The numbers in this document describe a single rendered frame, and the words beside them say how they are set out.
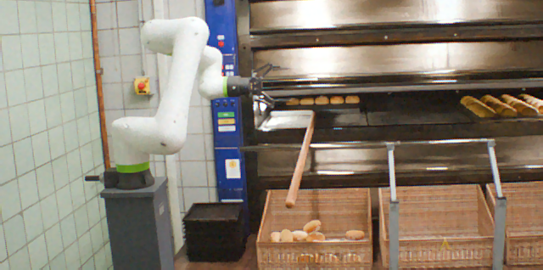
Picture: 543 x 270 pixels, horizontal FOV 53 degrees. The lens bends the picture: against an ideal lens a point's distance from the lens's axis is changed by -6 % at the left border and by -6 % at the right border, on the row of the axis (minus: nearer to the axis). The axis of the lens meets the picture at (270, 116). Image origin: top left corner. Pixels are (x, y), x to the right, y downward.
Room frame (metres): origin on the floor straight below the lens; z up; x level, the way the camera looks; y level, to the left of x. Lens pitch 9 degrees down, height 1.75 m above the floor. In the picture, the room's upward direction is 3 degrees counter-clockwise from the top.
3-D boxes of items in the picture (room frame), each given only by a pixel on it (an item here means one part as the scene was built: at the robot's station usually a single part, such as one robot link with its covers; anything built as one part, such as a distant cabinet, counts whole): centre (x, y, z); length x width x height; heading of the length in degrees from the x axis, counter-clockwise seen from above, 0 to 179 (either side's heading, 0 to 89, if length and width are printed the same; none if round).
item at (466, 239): (2.68, -0.80, 0.72); 0.56 x 0.49 x 0.28; 82
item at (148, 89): (3.12, 0.69, 1.46); 0.10 x 0.07 x 0.10; 82
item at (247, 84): (2.52, 0.07, 1.48); 0.09 x 0.07 x 0.08; 82
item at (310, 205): (2.77, -0.20, 0.72); 0.56 x 0.49 x 0.28; 81
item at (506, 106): (3.30, -1.44, 1.21); 0.61 x 0.48 x 0.06; 172
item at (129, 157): (2.01, 0.50, 1.36); 0.16 x 0.13 x 0.19; 66
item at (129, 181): (2.02, 0.57, 1.23); 0.26 x 0.15 x 0.06; 86
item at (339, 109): (3.68, -0.30, 1.20); 0.55 x 0.36 x 0.03; 83
